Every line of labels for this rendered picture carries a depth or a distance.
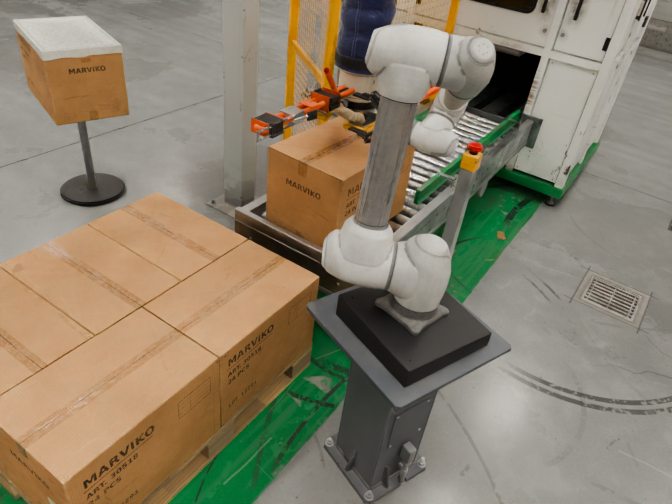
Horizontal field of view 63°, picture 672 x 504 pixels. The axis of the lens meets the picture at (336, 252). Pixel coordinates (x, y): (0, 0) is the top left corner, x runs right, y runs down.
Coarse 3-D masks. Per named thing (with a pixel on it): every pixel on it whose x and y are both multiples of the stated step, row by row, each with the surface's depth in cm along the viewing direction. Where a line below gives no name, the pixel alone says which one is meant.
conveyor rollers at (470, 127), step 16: (464, 112) 405; (464, 128) 381; (480, 128) 384; (512, 128) 390; (464, 144) 358; (496, 144) 364; (416, 160) 331; (432, 160) 335; (448, 160) 338; (416, 176) 315; (432, 176) 318; (416, 208) 290; (400, 224) 278
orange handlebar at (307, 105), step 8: (352, 88) 224; (432, 88) 235; (440, 88) 239; (344, 96) 220; (304, 104) 204; (312, 104) 205; (320, 104) 208; (304, 112) 200; (288, 120) 194; (256, 128) 185
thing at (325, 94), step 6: (318, 90) 215; (324, 90) 217; (330, 90) 215; (312, 96) 212; (318, 96) 210; (324, 96) 209; (330, 96) 213; (336, 96) 211; (318, 102) 212; (330, 102) 210; (336, 102) 214; (324, 108) 211; (330, 108) 211
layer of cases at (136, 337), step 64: (64, 256) 225; (128, 256) 230; (192, 256) 234; (256, 256) 239; (0, 320) 194; (64, 320) 197; (128, 320) 200; (192, 320) 204; (256, 320) 207; (0, 384) 172; (64, 384) 175; (128, 384) 177; (192, 384) 183; (256, 384) 225; (0, 448) 174; (64, 448) 157; (128, 448) 168; (192, 448) 202
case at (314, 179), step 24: (336, 120) 266; (288, 144) 239; (312, 144) 242; (336, 144) 244; (360, 144) 247; (288, 168) 234; (312, 168) 226; (336, 168) 226; (360, 168) 228; (408, 168) 266; (288, 192) 240; (312, 192) 231; (336, 192) 223; (288, 216) 247; (312, 216) 238; (336, 216) 229; (312, 240) 244
